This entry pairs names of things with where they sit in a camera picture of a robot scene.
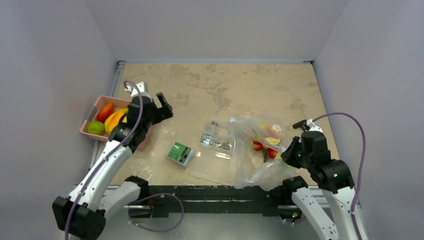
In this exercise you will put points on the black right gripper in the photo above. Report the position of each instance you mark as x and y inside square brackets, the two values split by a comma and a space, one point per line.
[294, 149]

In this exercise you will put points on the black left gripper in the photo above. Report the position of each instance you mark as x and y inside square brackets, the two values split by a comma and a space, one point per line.
[163, 113]

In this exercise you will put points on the translucent printed plastic bag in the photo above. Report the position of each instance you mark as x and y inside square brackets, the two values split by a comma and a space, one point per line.
[250, 168]

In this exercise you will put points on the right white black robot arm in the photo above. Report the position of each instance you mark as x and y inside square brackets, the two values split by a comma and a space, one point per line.
[333, 177]

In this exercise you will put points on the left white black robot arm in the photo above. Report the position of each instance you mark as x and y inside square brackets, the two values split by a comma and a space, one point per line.
[84, 213]

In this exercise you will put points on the red fake fruits in bag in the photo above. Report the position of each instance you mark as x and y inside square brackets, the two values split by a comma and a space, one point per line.
[268, 140]

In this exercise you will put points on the yellow fake banana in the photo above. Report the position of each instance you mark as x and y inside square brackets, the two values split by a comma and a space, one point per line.
[107, 124]

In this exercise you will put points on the orange yellow fake mango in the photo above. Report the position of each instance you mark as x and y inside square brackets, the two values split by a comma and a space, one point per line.
[116, 121]

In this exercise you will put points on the red orange fake mango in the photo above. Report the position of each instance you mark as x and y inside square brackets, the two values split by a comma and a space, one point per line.
[105, 112]

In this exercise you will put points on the green fake apple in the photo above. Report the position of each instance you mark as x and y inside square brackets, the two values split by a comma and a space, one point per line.
[96, 128]

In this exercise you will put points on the green circuit board case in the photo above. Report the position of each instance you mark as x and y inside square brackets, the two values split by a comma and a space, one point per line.
[180, 154]

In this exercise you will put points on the pink plastic basket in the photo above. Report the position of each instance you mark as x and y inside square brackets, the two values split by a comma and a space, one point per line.
[96, 109]

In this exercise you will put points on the clear plastic screw organizer box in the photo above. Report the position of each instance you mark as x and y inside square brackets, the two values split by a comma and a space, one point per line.
[213, 160]

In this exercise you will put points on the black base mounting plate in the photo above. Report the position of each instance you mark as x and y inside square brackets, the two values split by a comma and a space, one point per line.
[212, 199]

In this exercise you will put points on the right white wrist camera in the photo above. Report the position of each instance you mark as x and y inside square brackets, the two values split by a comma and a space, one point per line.
[312, 127]

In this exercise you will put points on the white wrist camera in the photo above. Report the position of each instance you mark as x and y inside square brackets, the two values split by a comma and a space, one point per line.
[312, 127]
[135, 89]

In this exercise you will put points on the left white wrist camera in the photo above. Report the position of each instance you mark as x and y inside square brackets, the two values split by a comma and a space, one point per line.
[135, 89]

